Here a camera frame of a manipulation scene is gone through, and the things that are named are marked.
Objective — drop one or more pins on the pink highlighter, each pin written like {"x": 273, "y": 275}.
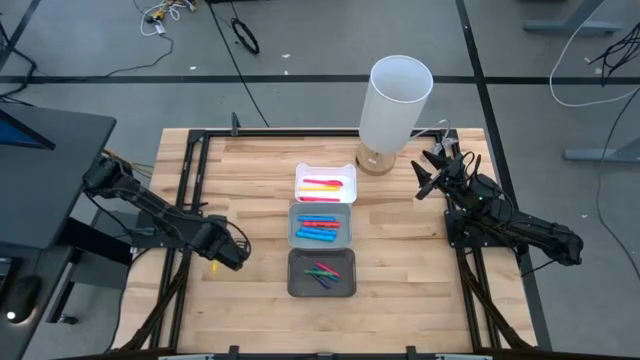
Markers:
{"x": 319, "y": 199}
{"x": 320, "y": 182}

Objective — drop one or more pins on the yellow highlighter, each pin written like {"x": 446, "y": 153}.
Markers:
{"x": 317, "y": 188}
{"x": 215, "y": 266}

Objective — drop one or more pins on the white lamp with wooden base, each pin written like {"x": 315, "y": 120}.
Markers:
{"x": 395, "y": 110}

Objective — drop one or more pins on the computer monitor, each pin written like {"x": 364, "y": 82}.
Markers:
{"x": 20, "y": 135}

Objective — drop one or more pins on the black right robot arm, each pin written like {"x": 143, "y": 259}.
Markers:
{"x": 540, "y": 235}

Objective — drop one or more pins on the blue thick marker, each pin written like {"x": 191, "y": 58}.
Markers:
{"x": 316, "y": 218}
{"x": 312, "y": 236}
{"x": 322, "y": 230}

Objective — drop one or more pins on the red thick marker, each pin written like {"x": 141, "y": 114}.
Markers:
{"x": 321, "y": 224}

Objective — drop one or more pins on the dark smoky transparent bin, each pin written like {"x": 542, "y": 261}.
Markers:
{"x": 300, "y": 287}

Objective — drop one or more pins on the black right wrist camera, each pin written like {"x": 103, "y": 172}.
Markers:
{"x": 462, "y": 172}

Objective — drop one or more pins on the purple thin marker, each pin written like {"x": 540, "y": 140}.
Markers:
{"x": 324, "y": 283}

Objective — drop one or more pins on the white plastic bin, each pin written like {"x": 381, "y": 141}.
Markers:
{"x": 305, "y": 172}

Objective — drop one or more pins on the blue thin marker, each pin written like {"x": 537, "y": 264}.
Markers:
{"x": 332, "y": 277}

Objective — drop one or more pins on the black computer mouse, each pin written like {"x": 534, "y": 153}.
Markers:
{"x": 22, "y": 300}

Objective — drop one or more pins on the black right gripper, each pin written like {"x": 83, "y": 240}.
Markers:
{"x": 472, "y": 195}

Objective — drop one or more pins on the black aluminium rig frame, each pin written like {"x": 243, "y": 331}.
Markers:
{"x": 280, "y": 133}

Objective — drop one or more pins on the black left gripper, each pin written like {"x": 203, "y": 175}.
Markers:
{"x": 227, "y": 247}

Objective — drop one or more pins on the grey desk leg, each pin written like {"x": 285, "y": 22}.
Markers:
{"x": 570, "y": 26}
{"x": 600, "y": 154}

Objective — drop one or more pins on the grey plastic bin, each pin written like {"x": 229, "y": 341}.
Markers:
{"x": 345, "y": 212}

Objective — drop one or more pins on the green thin marker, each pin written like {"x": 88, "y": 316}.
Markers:
{"x": 315, "y": 272}

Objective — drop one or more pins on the pink thin marker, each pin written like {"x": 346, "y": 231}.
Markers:
{"x": 327, "y": 269}

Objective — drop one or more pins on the black desk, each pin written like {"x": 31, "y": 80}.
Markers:
{"x": 60, "y": 175}

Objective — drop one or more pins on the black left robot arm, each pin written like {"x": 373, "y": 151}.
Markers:
{"x": 150, "y": 205}

